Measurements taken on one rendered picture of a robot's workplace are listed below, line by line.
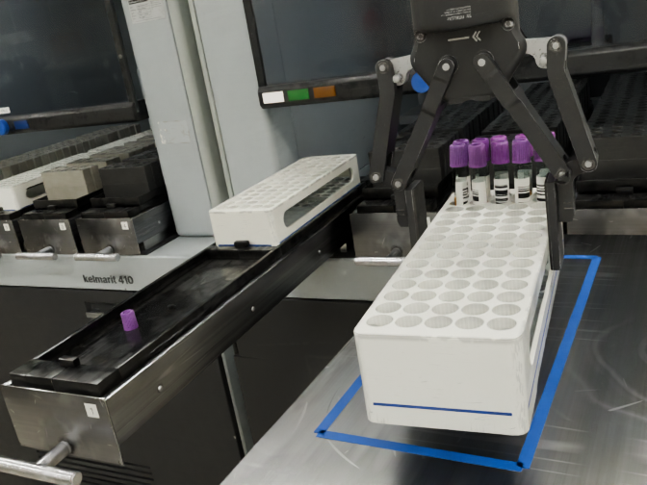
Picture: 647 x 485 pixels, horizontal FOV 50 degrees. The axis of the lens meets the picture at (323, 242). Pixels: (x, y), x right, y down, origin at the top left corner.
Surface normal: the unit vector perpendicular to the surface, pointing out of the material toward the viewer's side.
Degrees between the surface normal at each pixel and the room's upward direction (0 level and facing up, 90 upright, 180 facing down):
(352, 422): 0
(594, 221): 90
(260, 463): 0
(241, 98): 90
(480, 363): 90
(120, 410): 90
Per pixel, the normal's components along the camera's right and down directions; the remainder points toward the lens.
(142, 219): 0.89, 0.00
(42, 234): -0.42, 0.36
